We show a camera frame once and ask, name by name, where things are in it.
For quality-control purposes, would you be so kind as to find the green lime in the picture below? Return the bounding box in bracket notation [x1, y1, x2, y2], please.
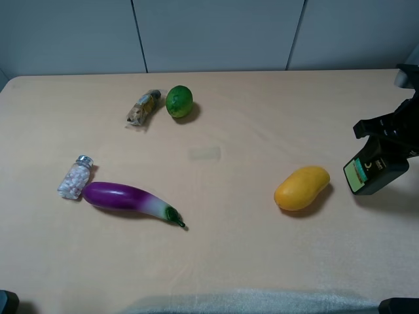
[166, 85, 193, 118]

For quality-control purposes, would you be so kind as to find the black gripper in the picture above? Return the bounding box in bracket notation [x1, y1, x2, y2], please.
[353, 91, 418, 159]

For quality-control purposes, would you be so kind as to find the purple eggplant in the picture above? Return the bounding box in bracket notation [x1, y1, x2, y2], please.
[82, 181, 186, 228]

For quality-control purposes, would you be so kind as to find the black object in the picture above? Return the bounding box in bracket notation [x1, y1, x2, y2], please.
[378, 298, 419, 314]
[0, 290, 20, 314]

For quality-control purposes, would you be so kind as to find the yellow mango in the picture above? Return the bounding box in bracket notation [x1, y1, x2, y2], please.
[274, 166, 330, 211]

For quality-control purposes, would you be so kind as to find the dark green pump bottle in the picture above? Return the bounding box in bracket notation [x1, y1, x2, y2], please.
[343, 136, 409, 196]

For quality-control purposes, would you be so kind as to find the black object bottom left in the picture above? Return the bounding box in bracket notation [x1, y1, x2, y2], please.
[0, 290, 20, 314]

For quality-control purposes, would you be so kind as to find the clear snack packet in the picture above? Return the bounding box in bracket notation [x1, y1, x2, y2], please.
[125, 89, 163, 130]

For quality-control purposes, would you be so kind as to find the black object bottom right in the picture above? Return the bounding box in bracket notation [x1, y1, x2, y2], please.
[378, 298, 419, 314]

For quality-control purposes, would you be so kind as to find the clear pill bottle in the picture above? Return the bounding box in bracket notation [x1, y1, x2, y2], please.
[57, 155, 94, 200]

